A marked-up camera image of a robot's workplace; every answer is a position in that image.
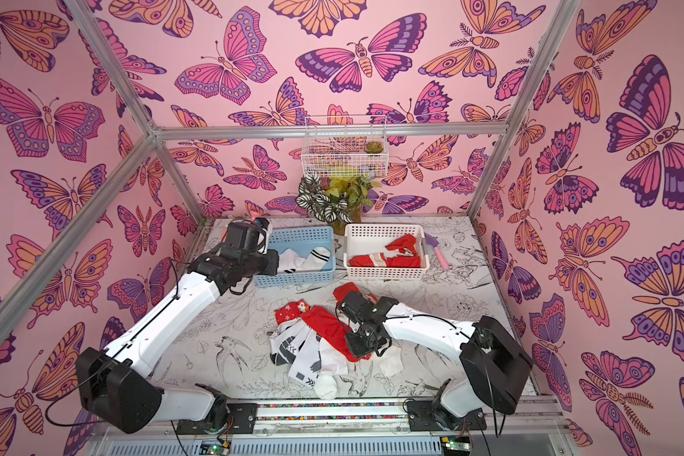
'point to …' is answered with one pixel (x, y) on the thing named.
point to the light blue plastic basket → (303, 239)
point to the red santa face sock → (406, 247)
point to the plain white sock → (333, 363)
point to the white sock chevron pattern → (296, 344)
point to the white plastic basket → (370, 238)
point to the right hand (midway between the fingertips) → (356, 347)
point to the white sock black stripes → (315, 259)
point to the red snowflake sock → (291, 311)
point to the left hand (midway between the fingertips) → (279, 254)
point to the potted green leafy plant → (337, 200)
